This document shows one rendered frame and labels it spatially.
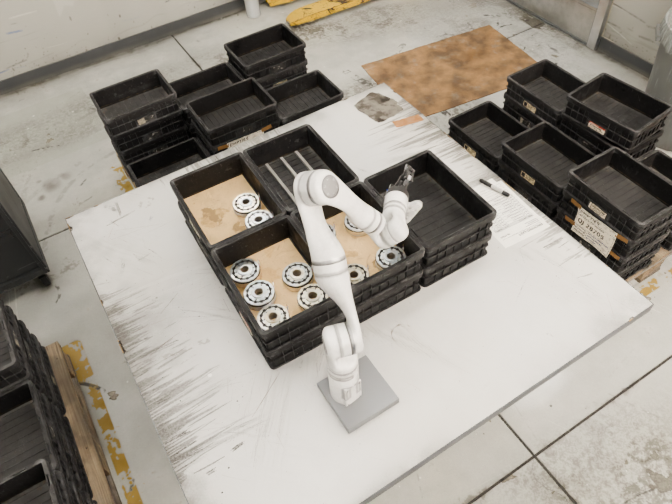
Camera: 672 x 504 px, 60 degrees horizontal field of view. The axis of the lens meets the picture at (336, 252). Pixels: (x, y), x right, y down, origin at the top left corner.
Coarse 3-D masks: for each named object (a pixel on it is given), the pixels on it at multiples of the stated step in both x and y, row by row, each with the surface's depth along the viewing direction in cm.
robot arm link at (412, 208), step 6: (390, 192) 180; (396, 192) 179; (402, 192) 180; (390, 198) 177; (396, 198) 177; (402, 198) 177; (384, 204) 178; (408, 204) 180; (414, 204) 179; (420, 204) 179; (408, 210) 181; (414, 210) 181; (408, 216) 182; (408, 222) 184
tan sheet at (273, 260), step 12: (288, 240) 206; (264, 252) 203; (276, 252) 203; (288, 252) 203; (264, 264) 200; (276, 264) 199; (288, 264) 199; (264, 276) 196; (276, 276) 196; (240, 288) 194; (276, 288) 193; (276, 300) 190; (288, 300) 190; (252, 312) 187
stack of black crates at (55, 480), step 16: (32, 464) 184; (48, 464) 185; (0, 480) 181; (16, 480) 183; (32, 480) 188; (48, 480) 181; (64, 480) 192; (0, 496) 184; (16, 496) 188; (32, 496) 188; (48, 496) 188; (64, 496) 187; (80, 496) 203
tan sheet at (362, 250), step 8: (336, 216) 212; (344, 216) 212; (336, 224) 210; (336, 232) 207; (344, 232) 207; (344, 240) 205; (352, 240) 204; (360, 240) 204; (368, 240) 204; (344, 248) 202; (352, 248) 202; (360, 248) 202; (368, 248) 202; (376, 248) 201; (352, 256) 200; (360, 256) 199; (368, 256) 199; (368, 264) 197; (376, 272) 195
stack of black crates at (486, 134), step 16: (464, 112) 318; (480, 112) 325; (496, 112) 322; (448, 128) 320; (464, 128) 326; (480, 128) 325; (496, 128) 324; (512, 128) 316; (528, 128) 307; (464, 144) 313; (480, 144) 301; (496, 144) 316; (480, 160) 308; (496, 160) 295
